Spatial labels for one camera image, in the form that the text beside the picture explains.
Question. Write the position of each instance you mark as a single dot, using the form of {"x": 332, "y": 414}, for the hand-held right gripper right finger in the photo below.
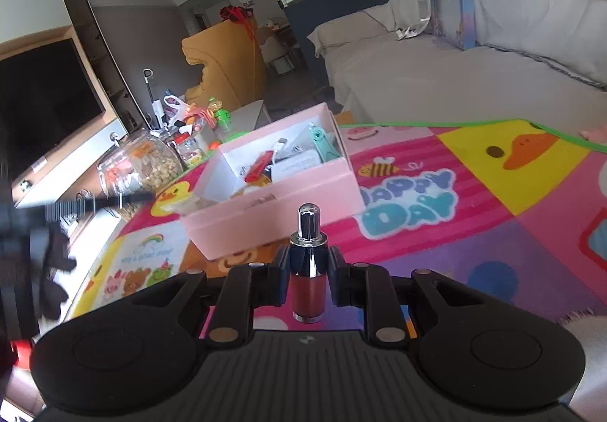
{"x": 340, "y": 278}

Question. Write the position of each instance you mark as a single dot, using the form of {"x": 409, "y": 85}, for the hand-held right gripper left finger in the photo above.
{"x": 280, "y": 277}

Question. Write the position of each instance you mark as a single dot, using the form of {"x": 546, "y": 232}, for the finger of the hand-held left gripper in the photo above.
{"x": 104, "y": 204}

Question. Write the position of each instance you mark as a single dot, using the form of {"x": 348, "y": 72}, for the red serum bottle silver cap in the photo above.
{"x": 308, "y": 289}

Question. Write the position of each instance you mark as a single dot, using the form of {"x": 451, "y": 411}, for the pink cardboard box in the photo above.
{"x": 284, "y": 208}

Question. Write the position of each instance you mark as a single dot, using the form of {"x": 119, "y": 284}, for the red tube with dark cap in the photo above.
{"x": 258, "y": 167}

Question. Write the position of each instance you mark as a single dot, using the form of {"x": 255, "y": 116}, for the glass jar of snacks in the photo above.
{"x": 142, "y": 166}

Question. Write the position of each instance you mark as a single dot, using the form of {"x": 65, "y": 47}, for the small glass jar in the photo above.
{"x": 189, "y": 151}

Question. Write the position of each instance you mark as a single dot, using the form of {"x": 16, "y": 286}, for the black television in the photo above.
{"x": 42, "y": 113}

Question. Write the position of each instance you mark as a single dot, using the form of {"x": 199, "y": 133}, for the white printed card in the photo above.
{"x": 296, "y": 166}

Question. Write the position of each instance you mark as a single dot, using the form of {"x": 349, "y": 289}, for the clear bag of colourful toys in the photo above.
{"x": 189, "y": 116}

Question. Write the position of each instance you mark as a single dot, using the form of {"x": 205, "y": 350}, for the teal plastic item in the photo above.
{"x": 323, "y": 142}

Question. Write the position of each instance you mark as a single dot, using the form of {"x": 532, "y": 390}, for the colourful cartoon play mat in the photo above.
{"x": 474, "y": 222}

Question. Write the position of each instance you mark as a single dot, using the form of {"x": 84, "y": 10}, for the white side table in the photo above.
{"x": 249, "y": 116}

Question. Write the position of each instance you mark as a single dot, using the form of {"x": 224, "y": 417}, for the yellow covered armchair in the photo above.
{"x": 223, "y": 66}

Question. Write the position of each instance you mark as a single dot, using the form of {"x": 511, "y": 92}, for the grey covered sofa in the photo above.
{"x": 450, "y": 71}

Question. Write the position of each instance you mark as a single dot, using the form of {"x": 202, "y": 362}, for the dark blue cabinet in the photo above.
{"x": 303, "y": 37}

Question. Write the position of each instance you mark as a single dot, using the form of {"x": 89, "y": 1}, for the white paper on sofa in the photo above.
{"x": 410, "y": 33}

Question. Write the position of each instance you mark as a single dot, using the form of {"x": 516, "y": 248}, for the purple picture box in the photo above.
{"x": 453, "y": 16}

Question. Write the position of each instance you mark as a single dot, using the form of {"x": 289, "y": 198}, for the wooden television wall unit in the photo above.
{"x": 85, "y": 14}

